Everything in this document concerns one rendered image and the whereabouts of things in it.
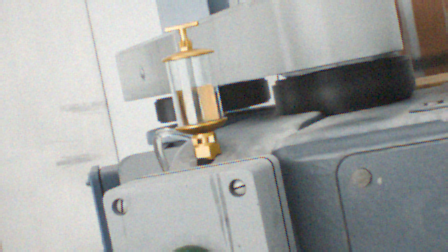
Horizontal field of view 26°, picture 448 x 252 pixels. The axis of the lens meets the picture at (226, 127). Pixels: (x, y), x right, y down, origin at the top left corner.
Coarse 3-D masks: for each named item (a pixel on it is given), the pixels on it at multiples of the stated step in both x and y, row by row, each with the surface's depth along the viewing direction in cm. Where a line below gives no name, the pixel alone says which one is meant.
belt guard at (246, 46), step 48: (288, 0) 58; (336, 0) 57; (384, 0) 58; (144, 48) 86; (192, 48) 74; (240, 48) 65; (288, 48) 58; (336, 48) 57; (384, 48) 58; (144, 96) 90
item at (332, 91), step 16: (368, 64) 57; (384, 64) 57; (400, 64) 58; (288, 80) 59; (304, 80) 57; (320, 80) 57; (336, 80) 57; (352, 80) 57; (368, 80) 57; (384, 80) 57; (400, 80) 58; (288, 96) 59; (304, 96) 58; (320, 96) 57; (336, 96) 57; (352, 96) 57; (368, 96) 57; (384, 96) 57; (400, 96) 58; (288, 112) 59; (304, 112) 58
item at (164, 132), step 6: (156, 132) 60; (162, 132) 60; (168, 132) 59; (174, 132) 59; (156, 138) 61; (162, 138) 61; (180, 138) 59; (186, 138) 58; (156, 144) 61; (156, 150) 62; (162, 150) 62; (162, 156) 63; (162, 162) 63; (162, 168) 64; (168, 168) 64
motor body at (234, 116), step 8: (272, 104) 102; (232, 112) 102; (240, 112) 98; (248, 112) 95; (256, 112) 93; (232, 120) 92; (240, 120) 92; (160, 128) 99; (152, 136) 96; (152, 144) 96; (168, 144) 95; (176, 144) 95
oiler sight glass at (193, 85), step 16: (176, 64) 50; (192, 64) 50; (208, 64) 51; (176, 80) 50; (192, 80) 50; (208, 80) 50; (176, 96) 51; (192, 96) 50; (208, 96) 50; (176, 112) 51; (192, 112) 50; (208, 112) 50
